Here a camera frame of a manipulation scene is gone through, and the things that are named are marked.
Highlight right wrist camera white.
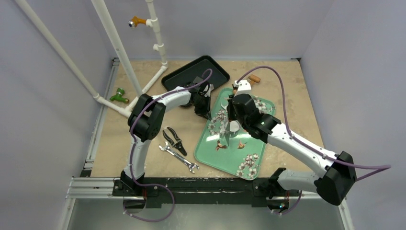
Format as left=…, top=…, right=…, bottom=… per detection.
left=233, top=80, right=252, bottom=95

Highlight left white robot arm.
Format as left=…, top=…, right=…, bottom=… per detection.
left=120, top=77, right=214, bottom=196

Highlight green floral tray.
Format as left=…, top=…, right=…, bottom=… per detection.
left=194, top=88, right=265, bottom=181

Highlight silver open-end wrench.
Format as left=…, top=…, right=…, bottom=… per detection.
left=158, top=141, right=200, bottom=174

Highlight aluminium rail frame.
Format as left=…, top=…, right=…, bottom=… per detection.
left=63, top=58, right=354, bottom=230

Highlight white PVC pipe frame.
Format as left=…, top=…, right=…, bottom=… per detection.
left=15, top=0, right=168, bottom=117

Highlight black plastic tray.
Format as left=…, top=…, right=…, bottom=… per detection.
left=161, top=55, right=230, bottom=91

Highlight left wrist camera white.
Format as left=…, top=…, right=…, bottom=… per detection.
left=200, top=83, right=214, bottom=97

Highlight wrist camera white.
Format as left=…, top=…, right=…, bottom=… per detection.
left=200, top=83, right=214, bottom=97
left=233, top=80, right=252, bottom=95

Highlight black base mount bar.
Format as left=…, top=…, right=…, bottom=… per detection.
left=112, top=172, right=299, bottom=209

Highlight white dough ball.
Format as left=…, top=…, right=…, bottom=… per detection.
left=219, top=121, right=241, bottom=135

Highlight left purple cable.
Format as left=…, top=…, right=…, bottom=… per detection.
left=122, top=68, right=214, bottom=223

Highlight orange faucet tap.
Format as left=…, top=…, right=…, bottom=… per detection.
left=128, top=16, right=147, bottom=28

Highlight black handled pliers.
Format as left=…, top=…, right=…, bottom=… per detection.
left=162, top=126, right=187, bottom=156

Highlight wooden dough roller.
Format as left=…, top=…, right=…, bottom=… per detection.
left=237, top=74, right=261, bottom=87

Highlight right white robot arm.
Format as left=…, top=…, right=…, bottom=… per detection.
left=227, top=94, right=357, bottom=206

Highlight green plastic faucet tap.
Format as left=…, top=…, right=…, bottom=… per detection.
left=109, top=88, right=129, bottom=104

